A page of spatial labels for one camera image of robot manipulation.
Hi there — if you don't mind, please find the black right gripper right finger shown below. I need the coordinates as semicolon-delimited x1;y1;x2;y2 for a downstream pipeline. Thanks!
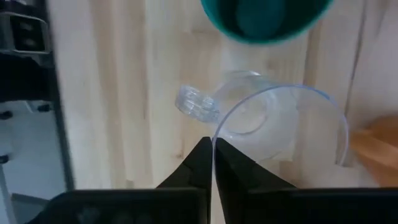
215;137;398;224

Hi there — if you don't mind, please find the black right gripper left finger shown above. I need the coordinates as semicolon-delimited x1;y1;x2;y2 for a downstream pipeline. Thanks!
26;136;213;224

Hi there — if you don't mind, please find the clear glass mug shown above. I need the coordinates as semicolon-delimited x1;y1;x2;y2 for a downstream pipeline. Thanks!
175;70;350;167

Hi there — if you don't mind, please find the teal green handleless cup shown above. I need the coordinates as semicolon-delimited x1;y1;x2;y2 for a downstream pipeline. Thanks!
200;0;335;45

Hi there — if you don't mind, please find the black office chair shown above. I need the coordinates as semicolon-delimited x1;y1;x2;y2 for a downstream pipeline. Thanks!
0;0;60;166

